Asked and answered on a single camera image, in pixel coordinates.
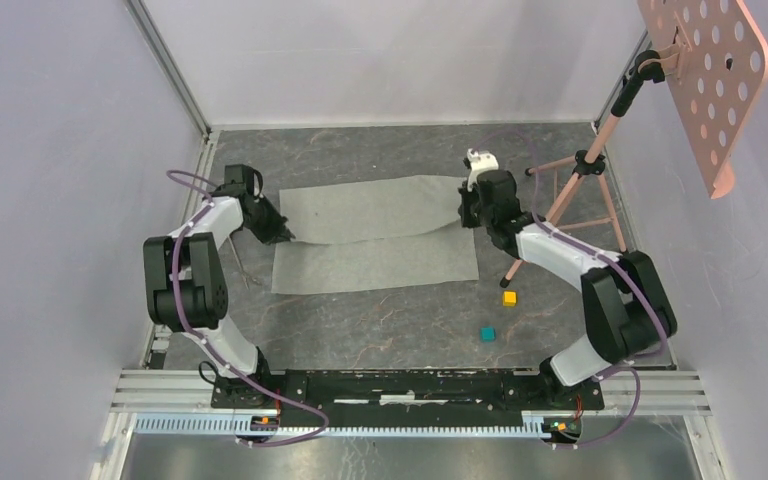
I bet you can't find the teal cube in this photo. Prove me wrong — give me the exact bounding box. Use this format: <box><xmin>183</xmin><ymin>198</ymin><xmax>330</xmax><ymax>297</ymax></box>
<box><xmin>480</xmin><ymin>326</ymin><xmax>496</xmax><ymax>342</ymax></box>

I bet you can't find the silver spoon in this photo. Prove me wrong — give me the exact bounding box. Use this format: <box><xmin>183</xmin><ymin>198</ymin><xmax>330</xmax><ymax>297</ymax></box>
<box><xmin>228</xmin><ymin>238</ymin><xmax>250</xmax><ymax>289</ymax></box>

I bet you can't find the white toothed cable strip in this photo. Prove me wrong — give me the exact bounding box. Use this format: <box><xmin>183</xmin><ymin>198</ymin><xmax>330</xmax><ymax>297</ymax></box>
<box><xmin>134</xmin><ymin>413</ymin><xmax>550</xmax><ymax>440</ymax></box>

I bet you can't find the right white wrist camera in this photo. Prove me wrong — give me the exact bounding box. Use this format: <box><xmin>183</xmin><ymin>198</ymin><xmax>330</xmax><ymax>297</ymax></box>
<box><xmin>465</xmin><ymin>149</ymin><xmax>499</xmax><ymax>191</ymax></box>

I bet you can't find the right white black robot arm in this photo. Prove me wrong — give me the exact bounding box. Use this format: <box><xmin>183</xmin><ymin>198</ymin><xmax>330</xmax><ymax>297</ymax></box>
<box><xmin>458</xmin><ymin>169</ymin><xmax>677</xmax><ymax>408</ymax></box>

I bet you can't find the pink perforated tray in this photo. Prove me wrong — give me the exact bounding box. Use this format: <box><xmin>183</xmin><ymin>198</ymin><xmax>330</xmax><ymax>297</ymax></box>
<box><xmin>636</xmin><ymin>0</ymin><xmax>768</xmax><ymax>199</ymax></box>

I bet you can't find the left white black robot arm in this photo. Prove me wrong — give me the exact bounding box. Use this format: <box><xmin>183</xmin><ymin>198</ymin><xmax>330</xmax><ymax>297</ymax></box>
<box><xmin>143</xmin><ymin>164</ymin><xmax>294</xmax><ymax>408</ymax></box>

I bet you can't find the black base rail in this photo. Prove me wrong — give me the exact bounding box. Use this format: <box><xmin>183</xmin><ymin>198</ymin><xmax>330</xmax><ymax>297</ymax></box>
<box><xmin>210</xmin><ymin>369</ymin><xmax>605</xmax><ymax>429</ymax></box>

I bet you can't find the grey cloth napkin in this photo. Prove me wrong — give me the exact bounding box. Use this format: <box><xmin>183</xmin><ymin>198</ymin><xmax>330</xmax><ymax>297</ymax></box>
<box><xmin>272</xmin><ymin>175</ymin><xmax>479</xmax><ymax>295</ymax></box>

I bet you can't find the yellow cube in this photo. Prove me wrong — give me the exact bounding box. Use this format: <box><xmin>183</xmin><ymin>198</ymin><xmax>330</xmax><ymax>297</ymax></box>
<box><xmin>502</xmin><ymin>290</ymin><xmax>518</xmax><ymax>307</ymax></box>

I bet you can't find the pink tripod stand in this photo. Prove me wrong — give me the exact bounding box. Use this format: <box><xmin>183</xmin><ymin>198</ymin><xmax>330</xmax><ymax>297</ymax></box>
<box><xmin>526</xmin><ymin>47</ymin><xmax>680</xmax><ymax>284</ymax></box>

